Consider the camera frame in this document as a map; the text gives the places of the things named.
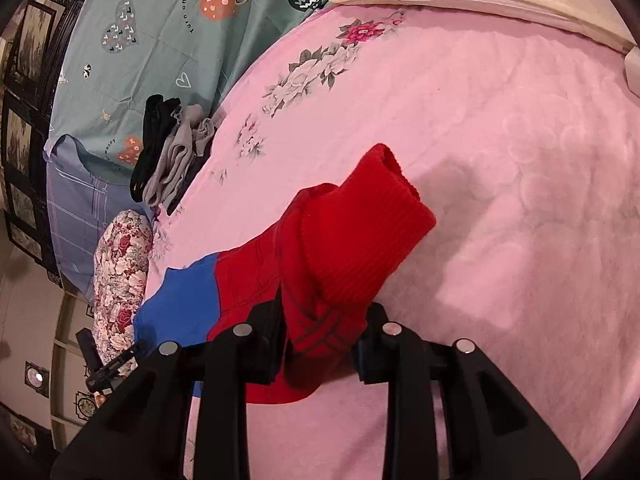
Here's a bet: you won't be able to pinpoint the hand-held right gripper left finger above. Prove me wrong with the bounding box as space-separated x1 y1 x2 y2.
50 300 287 480

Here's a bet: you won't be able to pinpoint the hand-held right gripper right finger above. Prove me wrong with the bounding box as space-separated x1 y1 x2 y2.
352 304 581 480

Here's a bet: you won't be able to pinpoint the red and blue sweater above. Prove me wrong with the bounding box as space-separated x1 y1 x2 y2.
135 143 437 406

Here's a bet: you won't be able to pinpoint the folded dark pants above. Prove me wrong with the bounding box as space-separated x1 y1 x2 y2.
165 112 227 216

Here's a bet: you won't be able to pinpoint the folded grey pants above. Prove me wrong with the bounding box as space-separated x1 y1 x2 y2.
142 104 217 207

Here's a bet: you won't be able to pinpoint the folded black pants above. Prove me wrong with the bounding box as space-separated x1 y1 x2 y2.
130 94 182 201

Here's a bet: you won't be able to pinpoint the red floral pillow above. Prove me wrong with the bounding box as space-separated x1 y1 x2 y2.
92 210 154 366

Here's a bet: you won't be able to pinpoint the teal heart print sheet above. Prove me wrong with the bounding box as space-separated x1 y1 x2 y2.
50 0 351 211

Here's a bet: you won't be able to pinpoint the dark framed picture wall panel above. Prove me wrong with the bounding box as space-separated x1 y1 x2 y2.
0 0 108 288

